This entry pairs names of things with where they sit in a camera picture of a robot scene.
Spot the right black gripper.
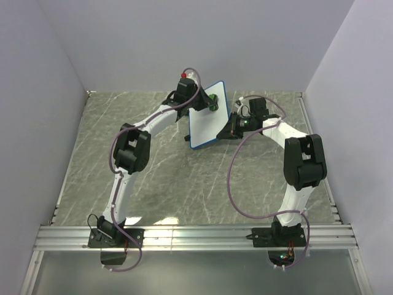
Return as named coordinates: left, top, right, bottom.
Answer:
left=216, top=112, right=254, bottom=141

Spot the blue framed whiteboard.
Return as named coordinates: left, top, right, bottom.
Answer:
left=189, top=81, right=230, bottom=149

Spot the green whiteboard eraser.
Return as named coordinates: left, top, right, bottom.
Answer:
left=208, top=94, right=219, bottom=111

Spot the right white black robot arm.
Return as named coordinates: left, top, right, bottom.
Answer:
left=217, top=95, right=327, bottom=246

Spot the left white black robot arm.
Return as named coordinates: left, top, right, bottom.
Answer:
left=91, top=73, right=219, bottom=247

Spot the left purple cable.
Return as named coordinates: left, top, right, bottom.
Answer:
left=101, top=66, right=202, bottom=273

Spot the purple cable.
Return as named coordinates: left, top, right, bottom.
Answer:
left=101, top=66, right=202, bottom=273
left=227, top=95, right=311, bottom=273

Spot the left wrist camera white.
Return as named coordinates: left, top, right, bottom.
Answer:
left=181, top=71, right=199, bottom=84

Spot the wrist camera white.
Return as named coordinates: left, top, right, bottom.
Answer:
left=181, top=71, right=199, bottom=84
left=235, top=96, right=249, bottom=117

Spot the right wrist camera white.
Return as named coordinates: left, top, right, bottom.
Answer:
left=235, top=96, right=249, bottom=117

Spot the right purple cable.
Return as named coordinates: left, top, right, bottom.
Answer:
left=227, top=95, right=311, bottom=273

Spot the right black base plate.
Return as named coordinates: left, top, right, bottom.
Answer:
left=246, top=226, right=306, bottom=248

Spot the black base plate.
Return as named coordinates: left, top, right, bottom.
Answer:
left=246, top=226, right=306, bottom=248
left=87, top=228, right=144, bottom=248

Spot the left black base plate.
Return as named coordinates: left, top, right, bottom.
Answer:
left=87, top=228, right=144, bottom=248

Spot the aluminium mounting rail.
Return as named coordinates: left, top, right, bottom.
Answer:
left=33, top=224, right=358, bottom=251

